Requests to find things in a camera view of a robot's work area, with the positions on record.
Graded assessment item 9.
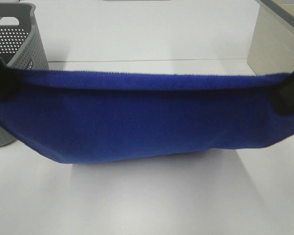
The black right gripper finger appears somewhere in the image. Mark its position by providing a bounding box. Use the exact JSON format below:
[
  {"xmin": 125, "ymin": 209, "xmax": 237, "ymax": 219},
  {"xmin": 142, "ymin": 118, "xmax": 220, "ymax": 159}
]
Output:
[{"xmin": 271, "ymin": 71, "xmax": 294, "ymax": 115}]

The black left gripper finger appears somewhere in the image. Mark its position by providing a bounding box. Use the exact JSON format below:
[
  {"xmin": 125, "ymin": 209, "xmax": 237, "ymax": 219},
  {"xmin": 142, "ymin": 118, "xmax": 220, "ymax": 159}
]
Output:
[{"xmin": 0, "ymin": 59, "xmax": 16, "ymax": 101}]

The grey perforated plastic basket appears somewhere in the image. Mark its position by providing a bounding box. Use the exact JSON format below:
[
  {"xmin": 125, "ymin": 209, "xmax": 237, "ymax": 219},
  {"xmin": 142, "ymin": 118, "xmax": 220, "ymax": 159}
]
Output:
[{"xmin": 0, "ymin": 1, "xmax": 49, "ymax": 147}]

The blue microfibre towel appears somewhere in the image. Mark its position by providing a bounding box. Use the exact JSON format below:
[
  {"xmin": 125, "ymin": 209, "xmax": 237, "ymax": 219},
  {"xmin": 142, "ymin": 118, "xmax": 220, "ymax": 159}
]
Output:
[{"xmin": 0, "ymin": 70, "xmax": 294, "ymax": 164}]

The beige plastic bin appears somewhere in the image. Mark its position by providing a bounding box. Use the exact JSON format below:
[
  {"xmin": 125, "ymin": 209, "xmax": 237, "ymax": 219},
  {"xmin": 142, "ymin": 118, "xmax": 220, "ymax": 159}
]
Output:
[{"xmin": 247, "ymin": 0, "xmax": 294, "ymax": 75}]

